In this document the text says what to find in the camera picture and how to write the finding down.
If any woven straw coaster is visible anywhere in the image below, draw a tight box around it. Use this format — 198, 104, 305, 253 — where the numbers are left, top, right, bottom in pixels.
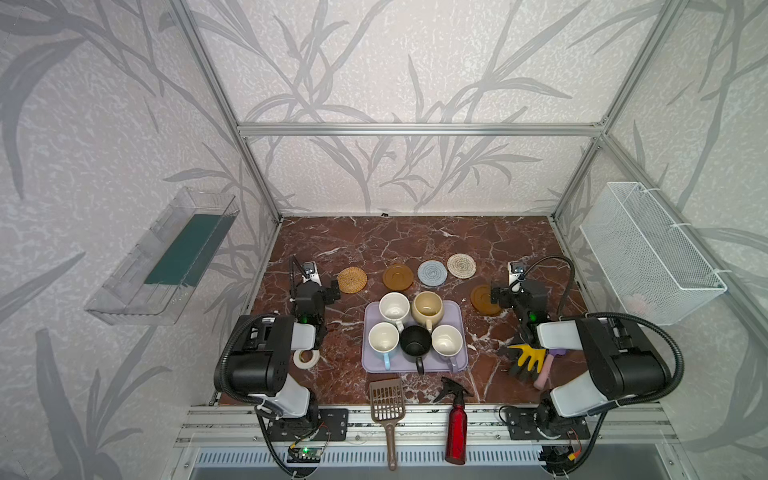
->
337, 267, 368, 294

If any dark wooden coaster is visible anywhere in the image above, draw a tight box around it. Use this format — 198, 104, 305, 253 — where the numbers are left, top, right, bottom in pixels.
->
470, 284, 502, 317

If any white speckled mug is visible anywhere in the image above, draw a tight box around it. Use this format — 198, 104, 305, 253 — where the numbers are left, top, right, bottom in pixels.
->
378, 292, 410, 332

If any brown wooden coaster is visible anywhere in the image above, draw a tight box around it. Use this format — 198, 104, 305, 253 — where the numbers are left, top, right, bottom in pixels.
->
383, 263, 414, 292

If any blue grey woven coaster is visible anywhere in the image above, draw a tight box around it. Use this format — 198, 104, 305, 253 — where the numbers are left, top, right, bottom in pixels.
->
417, 260, 448, 287

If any beige ceramic mug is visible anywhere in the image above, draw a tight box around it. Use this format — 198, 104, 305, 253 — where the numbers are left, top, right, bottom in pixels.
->
411, 291, 444, 332

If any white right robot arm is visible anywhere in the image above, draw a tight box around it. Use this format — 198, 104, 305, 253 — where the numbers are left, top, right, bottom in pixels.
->
490, 259, 685, 419

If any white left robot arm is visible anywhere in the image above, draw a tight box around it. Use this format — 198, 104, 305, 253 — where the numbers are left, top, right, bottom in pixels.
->
213, 280, 341, 425

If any multicolour woven coaster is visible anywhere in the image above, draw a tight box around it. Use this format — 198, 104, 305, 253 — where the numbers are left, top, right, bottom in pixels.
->
446, 253, 477, 279

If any yellow black work glove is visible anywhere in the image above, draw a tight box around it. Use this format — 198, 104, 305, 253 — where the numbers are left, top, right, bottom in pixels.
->
497, 343, 547, 382

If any white tape roll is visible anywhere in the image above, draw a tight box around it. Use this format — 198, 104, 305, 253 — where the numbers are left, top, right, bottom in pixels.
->
293, 350, 321, 370

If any lilac plastic tray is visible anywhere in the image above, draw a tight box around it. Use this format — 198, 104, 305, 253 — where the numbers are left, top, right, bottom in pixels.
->
361, 300, 469, 374

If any white and blue mug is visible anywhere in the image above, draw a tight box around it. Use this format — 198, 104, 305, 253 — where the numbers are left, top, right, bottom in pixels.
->
368, 322, 400, 371

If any white and lilac mug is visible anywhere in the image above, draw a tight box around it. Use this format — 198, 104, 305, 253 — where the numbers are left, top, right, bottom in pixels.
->
431, 325, 464, 373

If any pink item in basket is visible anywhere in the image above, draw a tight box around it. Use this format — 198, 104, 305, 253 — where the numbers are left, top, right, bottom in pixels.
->
622, 294, 652, 317

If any black mug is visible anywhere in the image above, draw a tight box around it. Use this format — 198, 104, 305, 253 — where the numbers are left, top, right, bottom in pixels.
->
399, 325, 432, 375

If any brown litter scoop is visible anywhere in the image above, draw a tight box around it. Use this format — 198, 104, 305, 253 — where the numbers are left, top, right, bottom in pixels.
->
369, 378, 406, 471

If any red spray bottle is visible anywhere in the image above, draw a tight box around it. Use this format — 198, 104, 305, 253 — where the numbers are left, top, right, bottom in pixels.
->
433, 377, 471, 465

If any green circuit board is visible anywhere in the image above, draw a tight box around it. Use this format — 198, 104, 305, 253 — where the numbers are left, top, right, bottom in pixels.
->
287, 445, 325, 464

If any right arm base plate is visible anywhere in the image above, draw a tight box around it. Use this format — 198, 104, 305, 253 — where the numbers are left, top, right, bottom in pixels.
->
498, 405, 591, 441

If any white wire wall basket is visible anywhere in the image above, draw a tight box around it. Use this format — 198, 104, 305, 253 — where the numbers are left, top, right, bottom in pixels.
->
580, 182, 727, 326

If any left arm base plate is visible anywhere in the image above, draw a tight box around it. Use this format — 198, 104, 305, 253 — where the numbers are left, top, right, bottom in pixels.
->
267, 408, 349, 442

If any clear plastic wall shelf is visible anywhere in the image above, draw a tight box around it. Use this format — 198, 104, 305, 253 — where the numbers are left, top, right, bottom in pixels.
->
85, 187, 240, 326

